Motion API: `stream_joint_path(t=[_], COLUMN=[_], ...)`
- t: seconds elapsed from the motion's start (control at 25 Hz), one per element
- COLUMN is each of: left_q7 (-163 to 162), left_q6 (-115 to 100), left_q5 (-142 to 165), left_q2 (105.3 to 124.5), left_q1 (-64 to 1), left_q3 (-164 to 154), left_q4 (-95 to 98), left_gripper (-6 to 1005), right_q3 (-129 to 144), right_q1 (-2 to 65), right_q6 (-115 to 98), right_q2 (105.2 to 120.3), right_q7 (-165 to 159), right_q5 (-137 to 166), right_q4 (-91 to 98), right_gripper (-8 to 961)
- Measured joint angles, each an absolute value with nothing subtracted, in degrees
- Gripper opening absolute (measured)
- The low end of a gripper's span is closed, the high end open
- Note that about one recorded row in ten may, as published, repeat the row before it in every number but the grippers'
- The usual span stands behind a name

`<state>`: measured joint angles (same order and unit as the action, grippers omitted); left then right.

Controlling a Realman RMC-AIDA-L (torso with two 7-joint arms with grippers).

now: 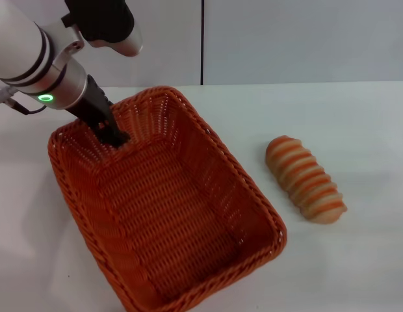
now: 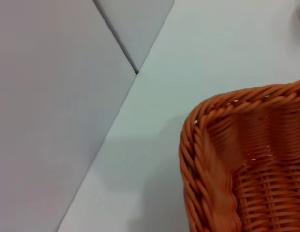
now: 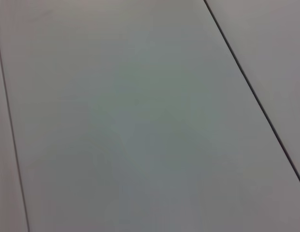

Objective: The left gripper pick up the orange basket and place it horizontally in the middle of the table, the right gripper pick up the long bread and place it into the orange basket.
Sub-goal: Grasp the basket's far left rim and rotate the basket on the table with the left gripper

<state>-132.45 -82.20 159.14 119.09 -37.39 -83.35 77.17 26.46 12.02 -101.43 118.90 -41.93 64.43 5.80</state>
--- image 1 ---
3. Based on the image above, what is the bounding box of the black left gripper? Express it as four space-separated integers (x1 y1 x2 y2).
66 74 131 150

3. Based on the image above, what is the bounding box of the orange woven plastic basket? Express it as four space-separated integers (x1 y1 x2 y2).
47 85 289 312

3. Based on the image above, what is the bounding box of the striped orange bread loaf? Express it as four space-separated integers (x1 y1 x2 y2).
265 135 348 226

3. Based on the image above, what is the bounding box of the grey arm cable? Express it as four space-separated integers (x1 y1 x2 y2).
0 84 47 116

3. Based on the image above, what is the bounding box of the silver wrist camera black mount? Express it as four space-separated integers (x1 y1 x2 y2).
60 0 144 58

